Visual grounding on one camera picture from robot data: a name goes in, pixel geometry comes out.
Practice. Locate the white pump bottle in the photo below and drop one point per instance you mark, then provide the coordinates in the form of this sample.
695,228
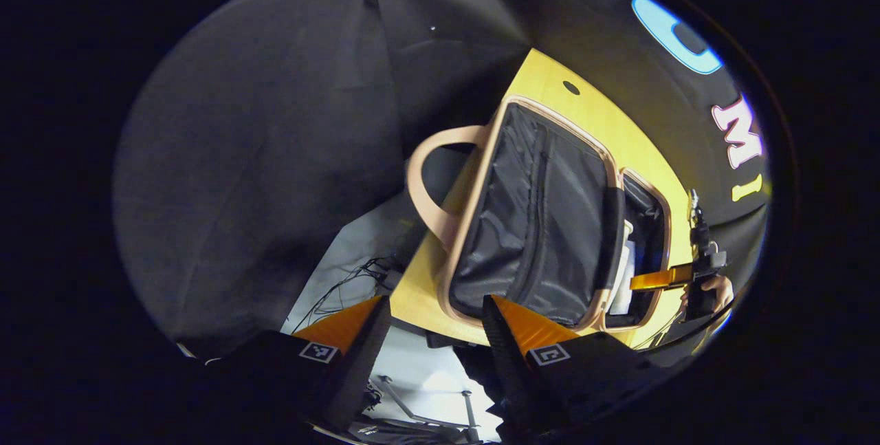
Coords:
622,290

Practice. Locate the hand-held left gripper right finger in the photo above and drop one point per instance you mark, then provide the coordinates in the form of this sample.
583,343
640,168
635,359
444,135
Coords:
505,355

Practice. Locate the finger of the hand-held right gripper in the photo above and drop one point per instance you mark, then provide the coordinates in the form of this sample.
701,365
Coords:
660,278

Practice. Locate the metal stand legs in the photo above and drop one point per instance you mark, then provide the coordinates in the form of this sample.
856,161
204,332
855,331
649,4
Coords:
470,417

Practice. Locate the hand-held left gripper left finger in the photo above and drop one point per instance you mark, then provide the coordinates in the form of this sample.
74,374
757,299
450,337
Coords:
357,362

